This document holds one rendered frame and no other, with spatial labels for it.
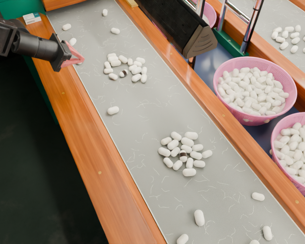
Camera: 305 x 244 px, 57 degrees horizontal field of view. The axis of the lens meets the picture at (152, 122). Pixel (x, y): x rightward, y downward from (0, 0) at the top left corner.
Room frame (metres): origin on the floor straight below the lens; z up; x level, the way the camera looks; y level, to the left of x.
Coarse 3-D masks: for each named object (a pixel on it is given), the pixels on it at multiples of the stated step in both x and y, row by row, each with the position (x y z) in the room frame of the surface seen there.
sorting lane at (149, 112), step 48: (96, 48) 0.85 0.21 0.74; (144, 48) 0.85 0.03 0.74; (96, 96) 0.61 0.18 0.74; (144, 96) 0.61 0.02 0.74; (192, 96) 0.61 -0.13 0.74; (144, 144) 0.42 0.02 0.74; (144, 192) 0.28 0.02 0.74; (192, 192) 0.28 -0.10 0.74; (240, 192) 0.28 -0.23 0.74; (192, 240) 0.16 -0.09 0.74; (240, 240) 0.16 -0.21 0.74; (288, 240) 0.16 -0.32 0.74
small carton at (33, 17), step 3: (36, 12) 1.01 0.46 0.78; (24, 15) 0.99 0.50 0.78; (27, 15) 0.99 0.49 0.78; (30, 15) 0.99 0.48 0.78; (33, 15) 0.99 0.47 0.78; (36, 15) 0.99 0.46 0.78; (39, 15) 0.99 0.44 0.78; (24, 18) 0.97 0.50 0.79; (27, 18) 0.97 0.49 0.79; (30, 18) 0.97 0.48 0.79; (33, 18) 0.97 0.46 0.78; (36, 18) 0.98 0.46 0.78; (39, 18) 0.98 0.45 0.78; (27, 21) 0.96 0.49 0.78; (30, 21) 0.97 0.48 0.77; (33, 21) 0.97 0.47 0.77; (36, 21) 0.98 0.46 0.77; (27, 24) 0.96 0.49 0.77
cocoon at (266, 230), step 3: (264, 228) 0.18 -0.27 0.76; (267, 228) 0.18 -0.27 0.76; (264, 231) 0.18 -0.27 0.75; (267, 231) 0.18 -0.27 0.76; (270, 231) 0.18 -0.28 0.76; (264, 234) 0.17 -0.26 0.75; (267, 234) 0.17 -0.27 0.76; (270, 234) 0.17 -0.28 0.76; (264, 237) 0.16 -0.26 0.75; (267, 237) 0.16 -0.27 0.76; (270, 237) 0.16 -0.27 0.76
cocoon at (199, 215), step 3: (198, 210) 0.22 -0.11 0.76; (195, 213) 0.22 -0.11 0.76; (198, 213) 0.22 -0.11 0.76; (201, 213) 0.22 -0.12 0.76; (195, 216) 0.21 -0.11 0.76; (198, 216) 0.21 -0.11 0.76; (201, 216) 0.21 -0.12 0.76; (195, 219) 0.20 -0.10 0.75; (198, 219) 0.20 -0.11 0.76; (201, 219) 0.20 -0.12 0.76; (198, 222) 0.20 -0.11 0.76; (201, 222) 0.20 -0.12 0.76; (204, 222) 0.20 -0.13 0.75; (198, 225) 0.19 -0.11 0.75; (201, 225) 0.19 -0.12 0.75
